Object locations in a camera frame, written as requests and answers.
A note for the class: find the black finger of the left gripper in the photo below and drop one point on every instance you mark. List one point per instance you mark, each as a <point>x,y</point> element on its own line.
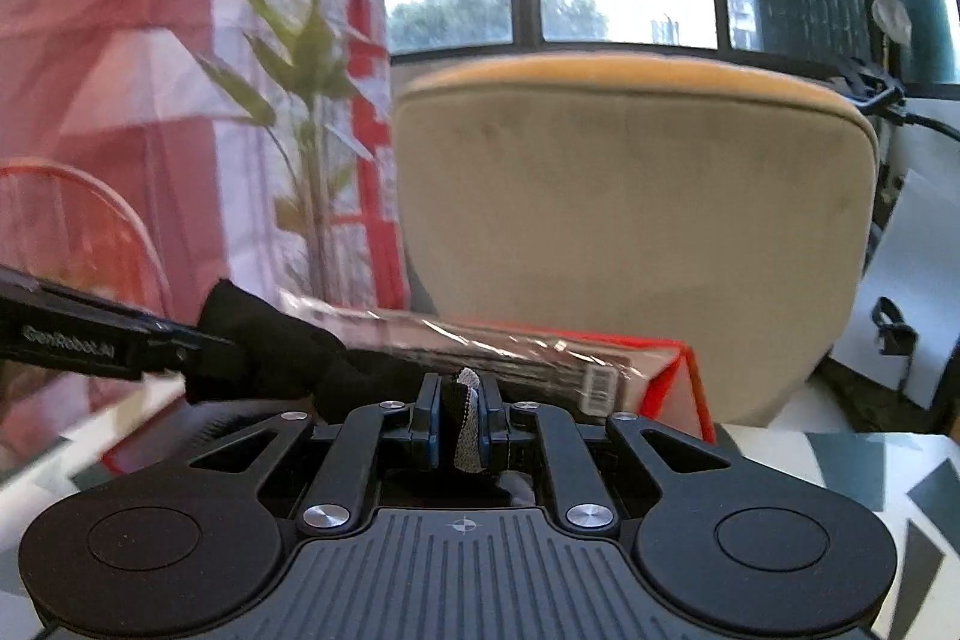
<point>156,346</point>

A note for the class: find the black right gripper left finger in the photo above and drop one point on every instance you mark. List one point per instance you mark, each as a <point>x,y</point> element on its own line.
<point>383,433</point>

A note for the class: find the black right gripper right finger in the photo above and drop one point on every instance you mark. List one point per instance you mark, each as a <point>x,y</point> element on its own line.
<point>538,458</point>

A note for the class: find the black cloth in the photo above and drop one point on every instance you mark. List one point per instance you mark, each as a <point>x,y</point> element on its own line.
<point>253,352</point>

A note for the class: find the plastic packaged dark textile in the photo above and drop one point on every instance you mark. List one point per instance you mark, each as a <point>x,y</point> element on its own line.
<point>589,378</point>

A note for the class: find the red strawberry print box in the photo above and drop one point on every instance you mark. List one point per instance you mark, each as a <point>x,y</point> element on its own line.
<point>675,398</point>

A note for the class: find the tall green plant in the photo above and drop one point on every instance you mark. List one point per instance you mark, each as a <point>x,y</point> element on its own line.
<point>297,92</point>

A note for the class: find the red white curtain backdrop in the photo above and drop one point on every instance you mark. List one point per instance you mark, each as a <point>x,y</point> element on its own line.
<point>113,88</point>

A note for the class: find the beige velvet chair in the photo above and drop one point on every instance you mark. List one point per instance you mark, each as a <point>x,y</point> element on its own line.
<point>641,195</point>

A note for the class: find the patterned geometric tablecloth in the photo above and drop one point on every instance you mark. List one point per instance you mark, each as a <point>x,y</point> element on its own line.
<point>761,535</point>

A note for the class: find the exercise bike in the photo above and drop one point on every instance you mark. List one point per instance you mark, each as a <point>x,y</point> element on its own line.
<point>882,100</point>

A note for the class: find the red wire chair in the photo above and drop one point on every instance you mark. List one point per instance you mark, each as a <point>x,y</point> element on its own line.
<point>65,225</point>

